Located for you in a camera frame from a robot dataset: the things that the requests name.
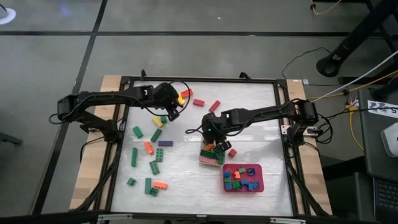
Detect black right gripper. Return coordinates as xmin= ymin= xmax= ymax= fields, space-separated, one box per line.
xmin=201 ymin=112 xmax=233 ymax=152

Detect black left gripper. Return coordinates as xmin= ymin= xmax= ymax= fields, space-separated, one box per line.
xmin=152 ymin=82 xmax=184 ymax=123

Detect clear plastic bin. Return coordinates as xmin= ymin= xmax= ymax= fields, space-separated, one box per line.
xmin=198 ymin=136 xmax=228 ymax=167

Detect red plastic tray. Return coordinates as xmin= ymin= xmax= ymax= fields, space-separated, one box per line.
xmin=222 ymin=163 xmax=265 ymax=193

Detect dark grey desk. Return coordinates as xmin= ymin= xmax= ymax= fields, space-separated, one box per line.
xmin=357 ymin=88 xmax=398 ymax=224

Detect printed paper label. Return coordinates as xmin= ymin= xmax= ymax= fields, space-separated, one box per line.
xmin=367 ymin=100 xmax=398 ymax=119

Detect dark floor foot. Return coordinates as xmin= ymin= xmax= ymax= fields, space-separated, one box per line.
xmin=0 ymin=132 xmax=24 ymax=146

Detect black keyboard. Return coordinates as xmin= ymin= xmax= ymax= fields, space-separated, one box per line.
xmin=373 ymin=177 xmax=398 ymax=222

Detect black floor stand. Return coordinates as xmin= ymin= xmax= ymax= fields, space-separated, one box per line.
xmin=315 ymin=0 xmax=398 ymax=78

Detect white floor disc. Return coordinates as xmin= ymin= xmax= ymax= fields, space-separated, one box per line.
xmin=0 ymin=7 xmax=17 ymax=26

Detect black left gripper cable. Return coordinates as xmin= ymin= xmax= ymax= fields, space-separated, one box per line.
xmin=146 ymin=80 xmax=191 ymax=118

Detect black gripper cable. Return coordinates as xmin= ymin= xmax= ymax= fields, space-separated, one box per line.
xmin=146 ymin=80 xmax=191 ymax=118
xmin=185 ymin=124 xmax=206 ymax=135

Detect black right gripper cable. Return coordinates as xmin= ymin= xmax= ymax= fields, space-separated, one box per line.
xmin=185 ymin=124 xmax=206 ymax=135

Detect black table frame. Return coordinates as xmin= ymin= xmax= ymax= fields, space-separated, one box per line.
xmin=70 ymin=74 xmax=333 ymax=218

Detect silver bracket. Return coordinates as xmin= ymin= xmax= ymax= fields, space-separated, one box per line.
xmin=97 ymin=213 xmax=134 ymax=222
xmin=269 ymin=217 xmax=307 ymax=224

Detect black left base cable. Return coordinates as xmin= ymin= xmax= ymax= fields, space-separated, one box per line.
xmin=79 ymin=136 xmax=96 ymax=163

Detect black floor cable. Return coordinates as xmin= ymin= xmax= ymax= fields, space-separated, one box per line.
xmin=281 ymin=46 xmax=332 ymax=80

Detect yellow cable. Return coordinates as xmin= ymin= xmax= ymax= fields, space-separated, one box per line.
xmin=310 ymin=0 xmax=343 ymax=16
xmin=345 ymin=105 xmax=364 ymax=152
xmin=306 ymin=70 xmax=398 ymax=100

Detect white cable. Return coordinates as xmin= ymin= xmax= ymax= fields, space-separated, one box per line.
xmin=307 ymin=49 xmax=398 ymax=105

